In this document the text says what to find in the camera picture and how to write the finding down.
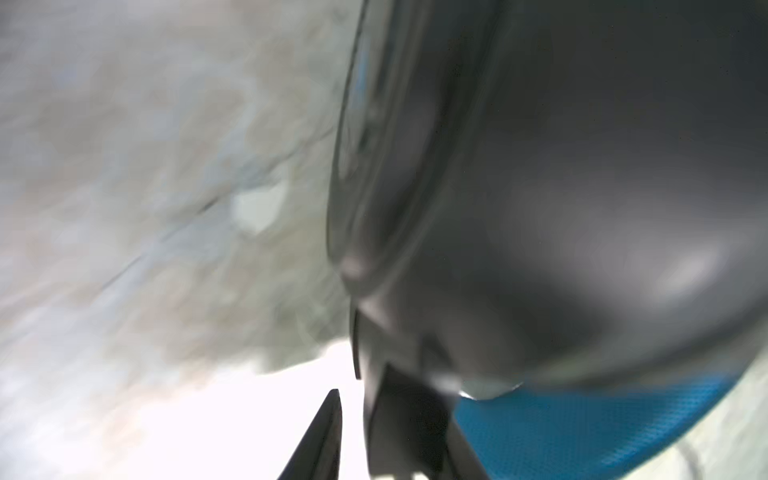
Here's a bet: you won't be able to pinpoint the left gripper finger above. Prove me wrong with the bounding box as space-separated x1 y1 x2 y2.
278 389 342 480

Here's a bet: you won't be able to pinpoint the black blue headphones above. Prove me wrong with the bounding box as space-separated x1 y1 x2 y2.
327 1 767 479

